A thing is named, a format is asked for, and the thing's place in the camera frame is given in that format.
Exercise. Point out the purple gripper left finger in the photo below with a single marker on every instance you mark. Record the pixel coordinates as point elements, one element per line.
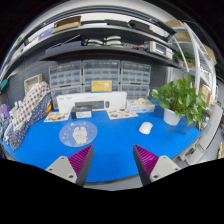
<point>74,168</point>

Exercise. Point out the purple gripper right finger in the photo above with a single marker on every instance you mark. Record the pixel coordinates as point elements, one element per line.
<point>152,167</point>

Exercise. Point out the white computer mouse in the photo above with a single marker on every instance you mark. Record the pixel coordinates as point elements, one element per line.
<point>145,128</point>

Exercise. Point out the blue desk mat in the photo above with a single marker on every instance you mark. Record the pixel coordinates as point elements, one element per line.
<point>113,146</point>

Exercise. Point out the white plant pot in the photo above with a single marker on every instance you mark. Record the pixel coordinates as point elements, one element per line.
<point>171,118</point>

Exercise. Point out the small black box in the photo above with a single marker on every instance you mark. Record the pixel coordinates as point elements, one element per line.
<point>81,112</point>

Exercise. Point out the left cartoon card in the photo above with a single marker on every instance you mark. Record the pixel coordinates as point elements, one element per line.
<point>57,116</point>

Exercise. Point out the cartoon card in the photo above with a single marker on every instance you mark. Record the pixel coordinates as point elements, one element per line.
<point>57,116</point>
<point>120,114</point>

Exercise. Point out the right cartoon card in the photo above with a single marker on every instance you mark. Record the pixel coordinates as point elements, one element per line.
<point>120,114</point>

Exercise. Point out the white tissue box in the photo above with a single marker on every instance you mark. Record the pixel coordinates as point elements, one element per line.
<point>140,105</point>

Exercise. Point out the green potted plant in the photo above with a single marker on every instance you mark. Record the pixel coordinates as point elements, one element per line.
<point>180,97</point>

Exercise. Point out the white keyboard box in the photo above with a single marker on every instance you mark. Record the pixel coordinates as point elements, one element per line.
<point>98,101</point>

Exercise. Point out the checkered fabric bag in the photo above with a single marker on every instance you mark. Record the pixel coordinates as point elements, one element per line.
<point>33,108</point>

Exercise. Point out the yellow label card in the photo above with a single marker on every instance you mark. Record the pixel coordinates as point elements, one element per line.
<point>101,86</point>

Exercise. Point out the left clear drawer cabinet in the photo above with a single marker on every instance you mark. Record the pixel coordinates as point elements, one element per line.
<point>65,78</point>

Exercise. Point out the clear drawer cabinet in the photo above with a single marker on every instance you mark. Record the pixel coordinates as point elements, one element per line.
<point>65,78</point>
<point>100,70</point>
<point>135,79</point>

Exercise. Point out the right clear drawer cabinet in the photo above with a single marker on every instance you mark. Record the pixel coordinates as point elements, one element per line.
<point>135,79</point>

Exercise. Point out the white framed basket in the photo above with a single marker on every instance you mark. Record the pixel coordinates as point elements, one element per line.
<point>32,81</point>

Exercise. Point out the middle clear drawer cabinet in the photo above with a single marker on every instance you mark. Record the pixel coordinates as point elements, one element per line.
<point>100,70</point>

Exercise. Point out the grey electronic instrument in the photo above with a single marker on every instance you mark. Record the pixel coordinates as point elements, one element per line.
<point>159,49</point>

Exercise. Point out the dark shelf unit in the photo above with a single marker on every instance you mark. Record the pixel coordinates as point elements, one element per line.
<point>108,36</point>

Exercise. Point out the cardboard box on shelf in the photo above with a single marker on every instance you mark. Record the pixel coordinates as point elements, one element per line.
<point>66,23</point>

